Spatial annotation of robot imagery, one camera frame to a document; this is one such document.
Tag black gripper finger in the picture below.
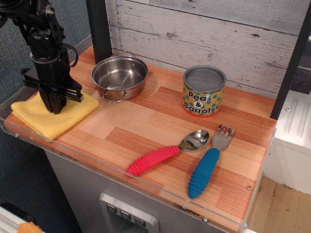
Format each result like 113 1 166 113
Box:
52 93 67 114
39 89 53 113

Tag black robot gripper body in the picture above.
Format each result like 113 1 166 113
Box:
21 56 84 102

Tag yellow rag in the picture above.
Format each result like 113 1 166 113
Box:
11 92 99 140

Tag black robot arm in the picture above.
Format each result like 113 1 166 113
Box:
0 0 84 114

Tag clear acrylic table guard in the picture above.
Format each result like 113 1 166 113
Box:
0 33 277 233

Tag small steel pot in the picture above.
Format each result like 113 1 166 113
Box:
91 52 148 104

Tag grey toy fridge cabinet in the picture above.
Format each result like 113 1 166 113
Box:
46 151 247 233

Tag silver dispenser button panel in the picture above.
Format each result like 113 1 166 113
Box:
99 192 159 233

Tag orange object at corner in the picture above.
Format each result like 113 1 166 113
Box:
17 222 43 233

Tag peas and carrots can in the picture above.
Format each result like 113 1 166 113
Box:
182 65 226 117

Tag white cabinet with drainboard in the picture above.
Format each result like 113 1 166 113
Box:
263 90 311 194

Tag black left frame post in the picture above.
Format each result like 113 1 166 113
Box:
86 0 112 64

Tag black frame post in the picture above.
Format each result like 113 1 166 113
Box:
270 3 311 120
86 0 112 64

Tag red handled spoon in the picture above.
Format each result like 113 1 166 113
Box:
126 130 209 176

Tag blue handled fork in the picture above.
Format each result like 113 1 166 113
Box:
188 125 235 199

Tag black right frame post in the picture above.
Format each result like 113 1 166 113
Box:
270 3 311 120

